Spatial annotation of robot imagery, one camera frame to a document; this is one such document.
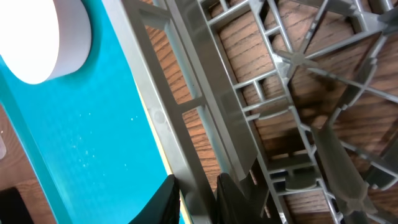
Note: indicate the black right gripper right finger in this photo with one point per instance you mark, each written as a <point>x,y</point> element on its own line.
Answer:
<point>233,207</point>

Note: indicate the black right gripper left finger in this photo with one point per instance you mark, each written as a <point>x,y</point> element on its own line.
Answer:
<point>163,207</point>

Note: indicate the grey dishwasher rack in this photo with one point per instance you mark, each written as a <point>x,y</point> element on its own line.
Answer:
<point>295,100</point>

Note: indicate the pink saucer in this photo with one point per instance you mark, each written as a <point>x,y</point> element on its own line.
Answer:
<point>44,39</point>

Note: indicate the black food waste tray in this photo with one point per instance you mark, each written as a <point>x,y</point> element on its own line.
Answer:
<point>13,208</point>

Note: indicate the teal serving tray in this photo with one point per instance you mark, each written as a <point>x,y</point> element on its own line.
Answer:
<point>86,134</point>

